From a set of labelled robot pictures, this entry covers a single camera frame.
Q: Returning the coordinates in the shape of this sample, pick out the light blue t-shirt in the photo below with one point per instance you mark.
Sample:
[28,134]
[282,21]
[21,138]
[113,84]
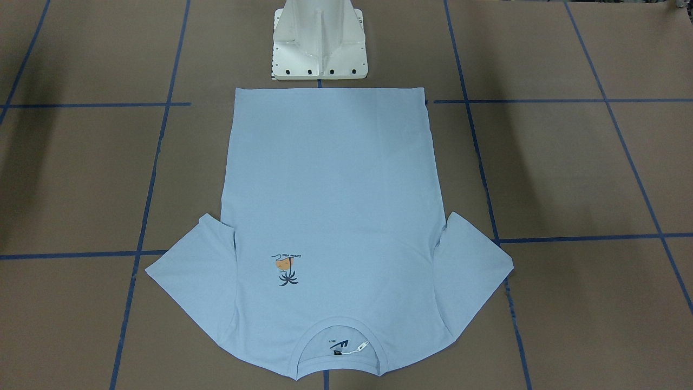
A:
[333,250]

